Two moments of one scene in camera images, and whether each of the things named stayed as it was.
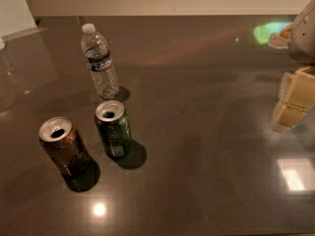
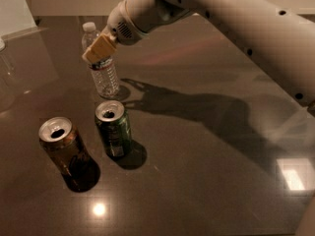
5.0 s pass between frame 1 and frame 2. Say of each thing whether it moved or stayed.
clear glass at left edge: stayed
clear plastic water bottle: stayed
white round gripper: moved
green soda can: stayed
